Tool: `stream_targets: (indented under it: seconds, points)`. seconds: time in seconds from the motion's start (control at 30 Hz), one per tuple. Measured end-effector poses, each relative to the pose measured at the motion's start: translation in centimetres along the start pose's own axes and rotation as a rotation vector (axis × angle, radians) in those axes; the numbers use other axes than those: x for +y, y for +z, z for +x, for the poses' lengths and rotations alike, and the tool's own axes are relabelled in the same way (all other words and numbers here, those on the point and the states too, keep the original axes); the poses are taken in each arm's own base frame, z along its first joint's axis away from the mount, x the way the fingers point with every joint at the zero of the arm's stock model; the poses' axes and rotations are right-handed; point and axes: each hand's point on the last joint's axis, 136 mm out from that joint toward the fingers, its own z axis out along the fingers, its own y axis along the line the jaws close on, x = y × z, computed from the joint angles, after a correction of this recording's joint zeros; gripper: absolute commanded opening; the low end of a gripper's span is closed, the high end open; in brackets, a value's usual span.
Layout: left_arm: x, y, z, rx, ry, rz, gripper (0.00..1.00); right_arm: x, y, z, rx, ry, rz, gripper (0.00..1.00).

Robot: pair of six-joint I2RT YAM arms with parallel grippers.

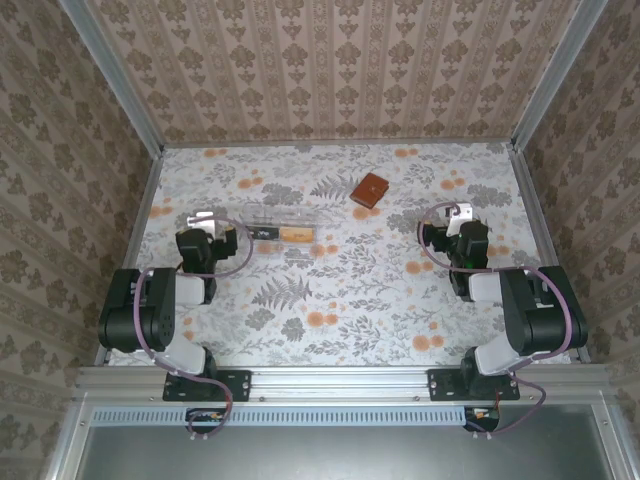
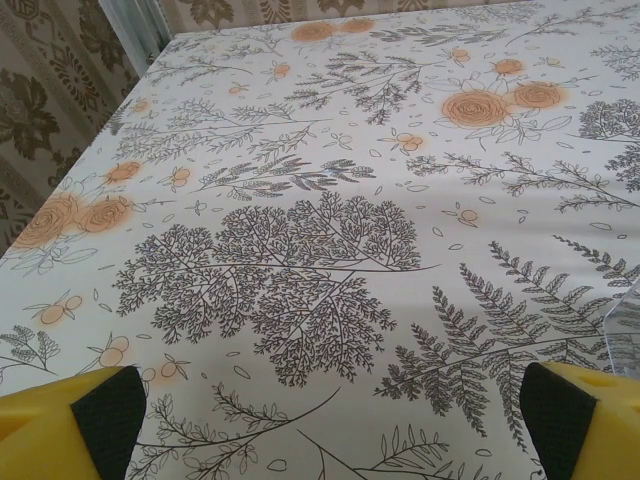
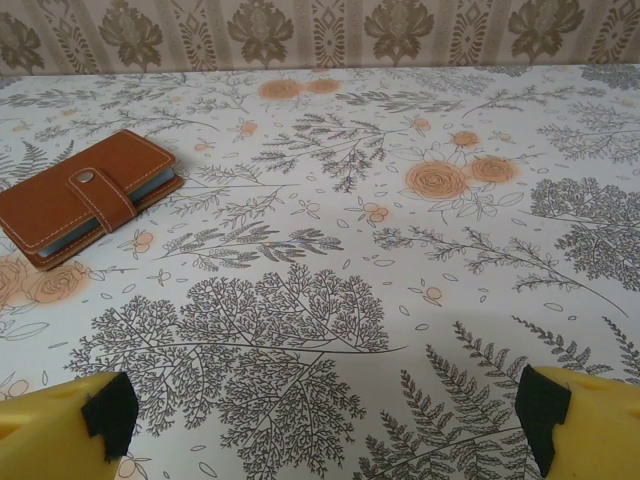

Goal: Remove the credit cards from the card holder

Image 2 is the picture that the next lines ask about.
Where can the aluminium corner post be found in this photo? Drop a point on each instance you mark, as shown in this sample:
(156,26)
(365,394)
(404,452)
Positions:
(140,30)

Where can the clear acrylic card holder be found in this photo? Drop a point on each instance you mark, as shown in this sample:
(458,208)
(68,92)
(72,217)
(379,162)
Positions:
(625,325)

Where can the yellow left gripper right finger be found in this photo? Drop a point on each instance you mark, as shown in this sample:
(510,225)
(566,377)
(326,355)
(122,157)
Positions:
(590,430)

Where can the floral print tablecloth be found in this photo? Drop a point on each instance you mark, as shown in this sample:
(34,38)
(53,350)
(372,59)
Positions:
(320,175)

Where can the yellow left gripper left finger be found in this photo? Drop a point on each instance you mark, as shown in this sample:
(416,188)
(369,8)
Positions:
(45,435)

